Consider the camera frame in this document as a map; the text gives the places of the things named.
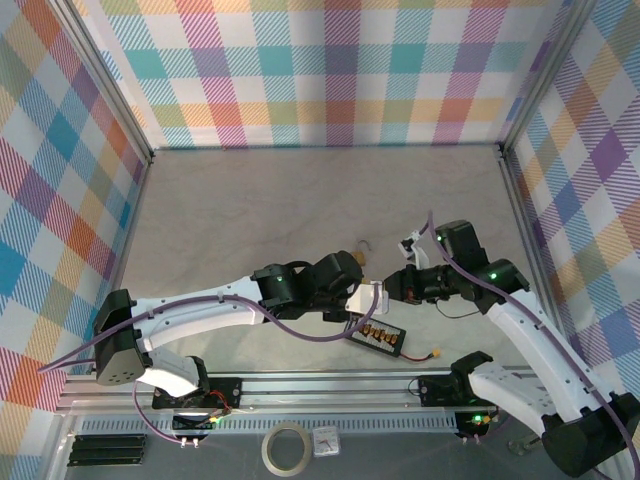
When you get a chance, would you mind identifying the black charging board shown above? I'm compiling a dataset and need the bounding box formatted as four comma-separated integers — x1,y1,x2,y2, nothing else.
344,314,407,360

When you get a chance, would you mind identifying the black controller module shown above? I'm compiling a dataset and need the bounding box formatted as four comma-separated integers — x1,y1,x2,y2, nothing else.
454,409,501,444
172,413,221,449

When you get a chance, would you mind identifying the tape roll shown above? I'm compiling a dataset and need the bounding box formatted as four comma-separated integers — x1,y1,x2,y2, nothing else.
261,421,312,476

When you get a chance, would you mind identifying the small white clock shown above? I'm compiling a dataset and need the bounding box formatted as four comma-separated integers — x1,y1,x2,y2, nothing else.
312,425,342,459

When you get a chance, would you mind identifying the black ribbed block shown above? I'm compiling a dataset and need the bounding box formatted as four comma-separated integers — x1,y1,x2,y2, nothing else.
66,433,149,469

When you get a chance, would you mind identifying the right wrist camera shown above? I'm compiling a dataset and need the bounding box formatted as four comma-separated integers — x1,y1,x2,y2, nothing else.
397,228,432,271

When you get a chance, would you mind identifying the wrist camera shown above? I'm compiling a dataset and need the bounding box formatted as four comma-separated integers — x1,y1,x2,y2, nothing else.
346,281,391,316
397,228,432,271

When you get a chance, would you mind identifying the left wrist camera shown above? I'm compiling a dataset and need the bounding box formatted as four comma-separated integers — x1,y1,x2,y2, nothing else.
346,281,391,316

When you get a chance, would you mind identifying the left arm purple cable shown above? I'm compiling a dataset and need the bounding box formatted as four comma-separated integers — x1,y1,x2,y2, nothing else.
38,282,381,446

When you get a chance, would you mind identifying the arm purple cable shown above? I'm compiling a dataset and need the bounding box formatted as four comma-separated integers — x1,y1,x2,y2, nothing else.
38,282,381,446
424,210,640,480

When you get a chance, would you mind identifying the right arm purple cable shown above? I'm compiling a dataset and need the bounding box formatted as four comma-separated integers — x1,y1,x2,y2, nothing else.
424,210,640,480

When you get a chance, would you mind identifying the red wire with yellow plug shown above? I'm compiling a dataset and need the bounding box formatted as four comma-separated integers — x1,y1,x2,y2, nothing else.
397,348,444,362

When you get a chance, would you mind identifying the aluminium mounting rail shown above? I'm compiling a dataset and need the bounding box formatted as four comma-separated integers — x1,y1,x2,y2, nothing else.
59,367,609,416

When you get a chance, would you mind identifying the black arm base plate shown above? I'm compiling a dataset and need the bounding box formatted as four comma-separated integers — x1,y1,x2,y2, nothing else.
152,377,244,411
417,374,474,409

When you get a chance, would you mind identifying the aluminium table edge rail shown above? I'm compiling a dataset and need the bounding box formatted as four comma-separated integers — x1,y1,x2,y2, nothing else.
494,144,569,336

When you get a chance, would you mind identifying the grey slotted cable duct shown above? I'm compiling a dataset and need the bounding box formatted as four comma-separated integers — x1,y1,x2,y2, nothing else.
79,417,459,436

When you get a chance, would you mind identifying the aluminium frame post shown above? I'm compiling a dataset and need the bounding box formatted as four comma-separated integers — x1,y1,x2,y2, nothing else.
497,0,599,154
47,0,154,166

